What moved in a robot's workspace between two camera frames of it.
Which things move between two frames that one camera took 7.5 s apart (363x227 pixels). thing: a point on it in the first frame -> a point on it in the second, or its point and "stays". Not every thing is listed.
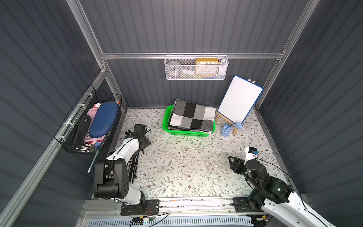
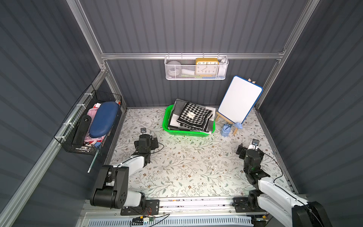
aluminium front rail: x=199 y=208 stays
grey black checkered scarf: x=188 y=115 stays
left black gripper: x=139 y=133 -> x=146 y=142
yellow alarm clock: x=206 y=67 stays
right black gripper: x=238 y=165 -> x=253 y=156
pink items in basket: x=89 y=140 stays
